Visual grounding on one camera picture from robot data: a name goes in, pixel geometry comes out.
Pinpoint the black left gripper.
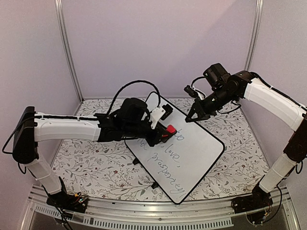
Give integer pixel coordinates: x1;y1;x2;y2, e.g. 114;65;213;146
124;117;173;148

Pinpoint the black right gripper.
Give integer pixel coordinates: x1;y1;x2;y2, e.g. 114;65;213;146
185;87;236;123

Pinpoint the red whiteboard eraser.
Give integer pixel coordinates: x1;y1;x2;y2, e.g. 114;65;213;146
162;125;177;138

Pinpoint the white whiteboard black frame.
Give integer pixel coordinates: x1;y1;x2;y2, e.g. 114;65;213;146
125;92;225;205

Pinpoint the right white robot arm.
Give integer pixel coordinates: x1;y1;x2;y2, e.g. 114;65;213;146
184;63;307;209

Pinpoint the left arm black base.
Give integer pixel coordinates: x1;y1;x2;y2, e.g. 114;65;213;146
47;177;89;213

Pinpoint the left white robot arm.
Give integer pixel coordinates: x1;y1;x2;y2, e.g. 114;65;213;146
12;98;177;208

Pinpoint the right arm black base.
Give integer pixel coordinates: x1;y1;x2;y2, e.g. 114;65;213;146
231;184;273;225

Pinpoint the black whiteboard stand foot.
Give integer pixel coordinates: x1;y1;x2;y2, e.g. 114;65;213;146
132;158;140;165

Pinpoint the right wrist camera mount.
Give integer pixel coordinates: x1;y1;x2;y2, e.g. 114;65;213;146
184;85;206;100

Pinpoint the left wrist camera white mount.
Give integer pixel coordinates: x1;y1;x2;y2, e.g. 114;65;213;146
149;104;173;129

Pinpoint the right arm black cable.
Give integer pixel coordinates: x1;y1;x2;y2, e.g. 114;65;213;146
191;76;206;90

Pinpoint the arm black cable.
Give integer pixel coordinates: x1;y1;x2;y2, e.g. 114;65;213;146
191;76;206;90
107;80;161;115

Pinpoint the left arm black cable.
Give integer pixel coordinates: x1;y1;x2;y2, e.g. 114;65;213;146
107;80;161;115

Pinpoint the aluminium front rail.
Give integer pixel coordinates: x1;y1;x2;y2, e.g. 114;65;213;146
20;185;300;230

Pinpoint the right aluminium frame post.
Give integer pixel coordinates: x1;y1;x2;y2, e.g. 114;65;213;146
244;0;264;71

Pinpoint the aluminium frame post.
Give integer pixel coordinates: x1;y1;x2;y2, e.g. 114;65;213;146
54;0;84;102
244;0;264;71

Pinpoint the left aluminium frame post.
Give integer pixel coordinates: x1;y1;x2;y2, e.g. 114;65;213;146
54;0;84;102

